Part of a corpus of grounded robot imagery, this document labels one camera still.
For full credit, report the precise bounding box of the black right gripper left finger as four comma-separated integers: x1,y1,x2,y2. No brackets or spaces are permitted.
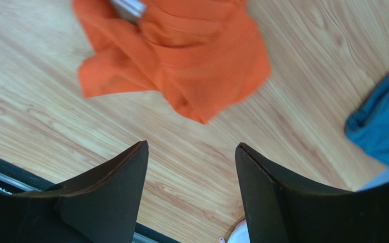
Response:
0,141,148,242

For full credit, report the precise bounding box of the white mesh laundry bag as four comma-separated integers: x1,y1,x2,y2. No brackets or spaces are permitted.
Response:
219,220,250,243

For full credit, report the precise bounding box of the orange t-shirt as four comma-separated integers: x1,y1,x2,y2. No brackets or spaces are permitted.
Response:
72,1,271,124

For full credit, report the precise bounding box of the teal blue t-shirt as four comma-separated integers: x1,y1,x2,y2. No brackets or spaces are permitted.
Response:
344,55,389,179

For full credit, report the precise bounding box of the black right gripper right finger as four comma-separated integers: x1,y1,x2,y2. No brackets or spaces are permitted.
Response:
235,143,389,242

